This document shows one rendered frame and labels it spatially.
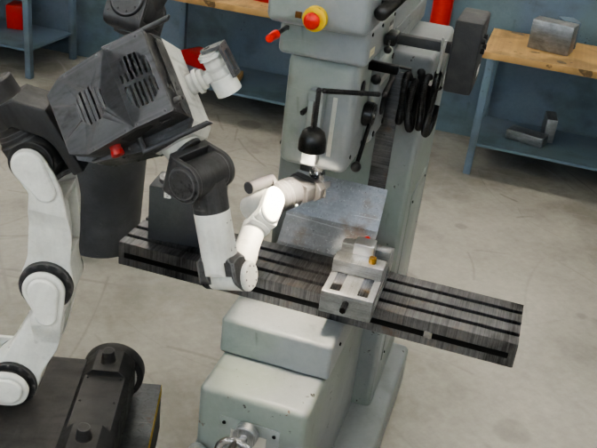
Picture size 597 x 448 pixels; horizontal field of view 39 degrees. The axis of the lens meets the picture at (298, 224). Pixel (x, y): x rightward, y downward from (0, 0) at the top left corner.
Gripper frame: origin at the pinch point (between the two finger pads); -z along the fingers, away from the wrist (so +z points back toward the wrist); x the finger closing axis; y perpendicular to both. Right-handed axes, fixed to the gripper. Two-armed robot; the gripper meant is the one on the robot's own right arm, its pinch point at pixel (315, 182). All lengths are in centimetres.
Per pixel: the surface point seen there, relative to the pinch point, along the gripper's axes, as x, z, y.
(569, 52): 73, -367, 28
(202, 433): -3, 43, 67
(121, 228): 166, -67, 106
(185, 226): 34.0, 18.4, 22.8
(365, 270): -21.8, -0.1, 19.7
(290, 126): 2.9, 11.3, -18.8
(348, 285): -21.3, 6.7, 22.5
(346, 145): -11.5, 4.5, -16.7
